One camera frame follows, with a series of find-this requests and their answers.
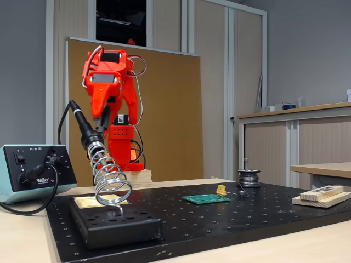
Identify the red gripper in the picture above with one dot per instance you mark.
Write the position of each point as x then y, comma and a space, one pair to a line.
99, 96

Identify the black soldering iron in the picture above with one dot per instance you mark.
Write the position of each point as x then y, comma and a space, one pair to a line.
82, 123

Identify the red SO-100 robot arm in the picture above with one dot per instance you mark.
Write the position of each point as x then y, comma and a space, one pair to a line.
122, 148

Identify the teal Weller soldering station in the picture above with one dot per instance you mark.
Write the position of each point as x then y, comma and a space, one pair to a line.
27, 153

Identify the black soldering stand base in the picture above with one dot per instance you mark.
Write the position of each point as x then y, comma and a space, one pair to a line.
123, 230

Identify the green circuit board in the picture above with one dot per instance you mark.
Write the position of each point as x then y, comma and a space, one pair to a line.
203, 199

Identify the silver spring iron holder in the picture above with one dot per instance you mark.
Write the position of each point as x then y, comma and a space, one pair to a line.
96, 150

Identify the light wooden block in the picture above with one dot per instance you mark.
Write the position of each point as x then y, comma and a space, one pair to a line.
140, 179

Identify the small red object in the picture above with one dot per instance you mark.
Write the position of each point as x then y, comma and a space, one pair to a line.
132, 42

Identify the yellow cleaning sponge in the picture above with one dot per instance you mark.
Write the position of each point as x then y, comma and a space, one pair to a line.
85, 203

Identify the tall beige cabinet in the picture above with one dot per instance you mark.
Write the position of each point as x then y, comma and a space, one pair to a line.
214, 82

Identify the yellow power connector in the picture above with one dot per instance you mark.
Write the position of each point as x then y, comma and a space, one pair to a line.
221, 189

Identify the long metal bolt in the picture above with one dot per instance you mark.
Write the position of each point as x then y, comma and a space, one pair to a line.
247, 164

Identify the small screw with washer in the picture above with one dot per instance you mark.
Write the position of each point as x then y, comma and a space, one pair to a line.
242, 193

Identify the black perforated breadboard plate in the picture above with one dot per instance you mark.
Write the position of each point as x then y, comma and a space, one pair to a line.
219, 224

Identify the low beige sliding-door cabinet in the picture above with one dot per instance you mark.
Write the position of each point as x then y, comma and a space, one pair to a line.
266, 148

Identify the small white box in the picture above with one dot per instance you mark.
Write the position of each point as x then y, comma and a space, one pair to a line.
271, 108

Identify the wooden-topped side table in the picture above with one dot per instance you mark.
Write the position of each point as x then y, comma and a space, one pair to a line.
323, 168

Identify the wooden plank with Kapla print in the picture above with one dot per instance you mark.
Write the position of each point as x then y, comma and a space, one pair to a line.
321, 195

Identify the stacked wooden blocks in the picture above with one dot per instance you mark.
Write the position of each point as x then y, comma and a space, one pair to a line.
329, 204

